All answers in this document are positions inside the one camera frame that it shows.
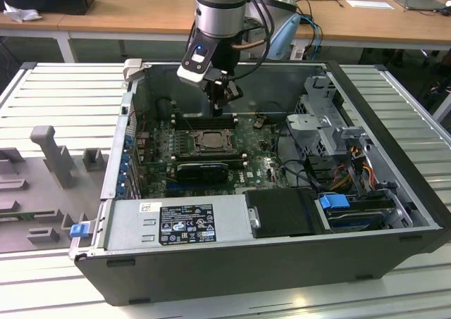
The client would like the metal wire locking lever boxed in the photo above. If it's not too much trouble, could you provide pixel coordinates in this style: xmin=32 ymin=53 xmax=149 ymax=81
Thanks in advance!
xmin=192 ymin=149 xmax=236 ymax=156
xmin=183 ymin=116 xmax=198 ymax=136

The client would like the metal socket cover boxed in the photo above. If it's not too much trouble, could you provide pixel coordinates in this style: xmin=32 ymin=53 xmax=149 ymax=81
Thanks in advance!
xmin=192 ymin=129 xmax=233 ymax=154

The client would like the black RAM slot bank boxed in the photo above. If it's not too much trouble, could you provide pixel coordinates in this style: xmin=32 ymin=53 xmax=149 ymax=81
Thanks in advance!
xmin=174 ymin=111 xmax=237 ymax=130
xmin=171 ymin=152 xmax=248 ymax=169

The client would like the CPU socket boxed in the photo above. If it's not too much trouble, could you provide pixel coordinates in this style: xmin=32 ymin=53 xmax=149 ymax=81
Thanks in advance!
xmin=190 ymin=127 xmax=235 ymax=155

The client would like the black plastic bay cover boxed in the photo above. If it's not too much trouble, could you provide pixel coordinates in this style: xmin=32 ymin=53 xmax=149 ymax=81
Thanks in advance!
xmin=242 ymin=188 xmax=332 ymax=239

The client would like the pale blue teach pendant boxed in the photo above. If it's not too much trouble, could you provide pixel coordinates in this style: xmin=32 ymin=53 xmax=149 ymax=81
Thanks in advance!
xmin=269 ymin=14 xmax=302 ymax=61

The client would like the long wooden desk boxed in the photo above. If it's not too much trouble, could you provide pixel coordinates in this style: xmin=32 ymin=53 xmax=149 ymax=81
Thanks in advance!
xmin=0 ymin=0 xmax=451 ymax=51

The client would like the silver metal drive cage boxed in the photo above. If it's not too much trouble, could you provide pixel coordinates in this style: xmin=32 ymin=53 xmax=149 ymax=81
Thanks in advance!
xmin=284 ymin=74 xmax=374 ymax=158

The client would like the green motherboard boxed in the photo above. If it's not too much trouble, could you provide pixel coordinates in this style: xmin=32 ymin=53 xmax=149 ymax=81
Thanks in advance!
xmin=140 ymin=116 xmax=293 ymax=199

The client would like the black graphics card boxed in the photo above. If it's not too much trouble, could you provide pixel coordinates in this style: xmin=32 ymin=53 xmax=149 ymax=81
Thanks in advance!
xmin=175 ymin=162 xmax=229 ymax=185

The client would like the white paper sheet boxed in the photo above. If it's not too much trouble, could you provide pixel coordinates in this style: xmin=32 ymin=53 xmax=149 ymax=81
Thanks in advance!
xmin=345 ymin=0 xmax=395 ymax=10

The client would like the hard disk in blue carrier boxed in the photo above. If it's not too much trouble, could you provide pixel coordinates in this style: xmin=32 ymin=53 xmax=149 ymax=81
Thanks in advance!
xmin=316 ymin=193 xmax=387 ymax=234

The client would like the silver power supply unit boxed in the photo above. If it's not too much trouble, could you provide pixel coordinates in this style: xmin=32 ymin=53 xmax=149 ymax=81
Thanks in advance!
xmin=104 ymin=194 xmax=254 ymax=251

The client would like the grey flat pad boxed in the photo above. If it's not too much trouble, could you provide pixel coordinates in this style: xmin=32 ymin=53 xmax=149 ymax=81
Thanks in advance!
xmin=394 ymin=0 xmax=447 ymax=14

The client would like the crumpled white paper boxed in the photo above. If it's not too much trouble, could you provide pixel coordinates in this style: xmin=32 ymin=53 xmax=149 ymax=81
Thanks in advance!
xmin=3 ymin=0 xmax=43 ymax=23

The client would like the black grey PC case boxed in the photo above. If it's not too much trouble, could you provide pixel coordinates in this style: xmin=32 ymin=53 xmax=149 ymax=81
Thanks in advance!
xmin=68 ymin=58 xmax=450 ymax=308

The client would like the grey parts rack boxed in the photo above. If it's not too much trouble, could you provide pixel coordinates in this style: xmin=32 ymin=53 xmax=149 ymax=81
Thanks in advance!
xmin=0 ymin=125 xmax=110 ymax=255

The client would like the green RAM stick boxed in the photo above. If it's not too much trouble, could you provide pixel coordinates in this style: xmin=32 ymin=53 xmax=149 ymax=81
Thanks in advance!
xmin=0 ymin=211 xmax=36 ymax=225

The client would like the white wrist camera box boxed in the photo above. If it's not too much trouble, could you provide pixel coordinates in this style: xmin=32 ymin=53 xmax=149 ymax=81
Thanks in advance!
xmin=175 ymin=40 xmax=220 ymax=87

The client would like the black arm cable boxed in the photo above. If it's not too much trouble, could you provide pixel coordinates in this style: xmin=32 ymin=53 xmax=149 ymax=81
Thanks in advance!
xmin=232 ymin=0 xmax=280 ymax=84

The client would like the grey plastic case handle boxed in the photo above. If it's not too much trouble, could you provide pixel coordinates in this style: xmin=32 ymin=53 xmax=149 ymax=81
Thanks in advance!
xmin=123 ymin=58 xmax=152 ymax=86

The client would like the orange yellow wire bundle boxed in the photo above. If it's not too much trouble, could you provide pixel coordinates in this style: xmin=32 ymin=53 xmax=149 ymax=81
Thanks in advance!
xmin=330 ymin=146 xmax=375 ymax=193

